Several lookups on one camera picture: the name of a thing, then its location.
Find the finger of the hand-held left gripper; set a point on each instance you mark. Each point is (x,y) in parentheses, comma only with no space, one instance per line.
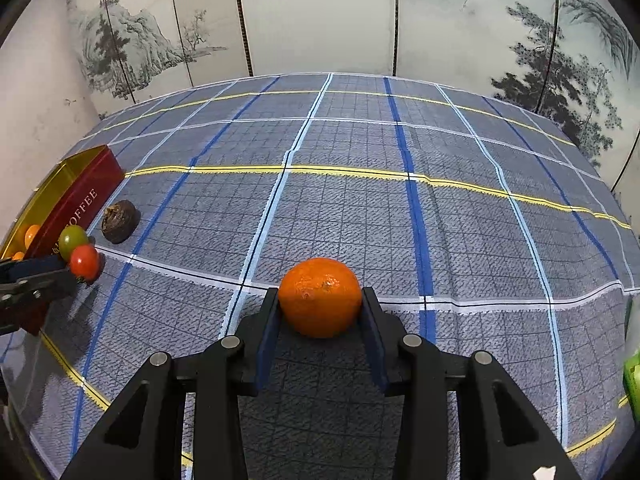
(30,266)
(45,287)

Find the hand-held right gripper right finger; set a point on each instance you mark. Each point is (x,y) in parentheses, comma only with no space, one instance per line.
(374,350)

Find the blue plaid tablecloth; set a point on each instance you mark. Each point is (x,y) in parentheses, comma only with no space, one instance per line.
(350,185)

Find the plain green persimmon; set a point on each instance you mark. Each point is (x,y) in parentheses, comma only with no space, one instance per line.
(72,241)

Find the green object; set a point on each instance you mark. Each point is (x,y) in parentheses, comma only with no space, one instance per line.
(633,382)

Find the landscape painted folding screen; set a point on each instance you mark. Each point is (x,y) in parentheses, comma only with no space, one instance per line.
(325,15)

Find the red tin box gold inside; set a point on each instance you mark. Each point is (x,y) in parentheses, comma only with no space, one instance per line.
(75,200)

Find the small red-orange fruit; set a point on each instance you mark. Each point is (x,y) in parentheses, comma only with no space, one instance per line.
(84,261)

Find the large orange tangerine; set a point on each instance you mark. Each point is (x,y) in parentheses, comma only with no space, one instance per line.
(320,297)

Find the dark brown wrinkled fruit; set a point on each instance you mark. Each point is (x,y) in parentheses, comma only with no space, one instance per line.
(120,221)

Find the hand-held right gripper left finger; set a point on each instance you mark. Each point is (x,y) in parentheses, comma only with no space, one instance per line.
(265,350)

